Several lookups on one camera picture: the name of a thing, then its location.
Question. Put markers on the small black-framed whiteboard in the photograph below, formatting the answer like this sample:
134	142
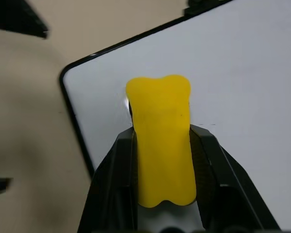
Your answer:
232	72

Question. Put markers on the yellow plastic block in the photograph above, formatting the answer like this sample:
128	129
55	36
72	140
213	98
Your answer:
162	136

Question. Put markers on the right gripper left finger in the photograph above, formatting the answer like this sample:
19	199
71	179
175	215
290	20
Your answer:
114	189

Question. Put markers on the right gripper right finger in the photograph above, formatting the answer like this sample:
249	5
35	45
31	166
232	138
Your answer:
228	194

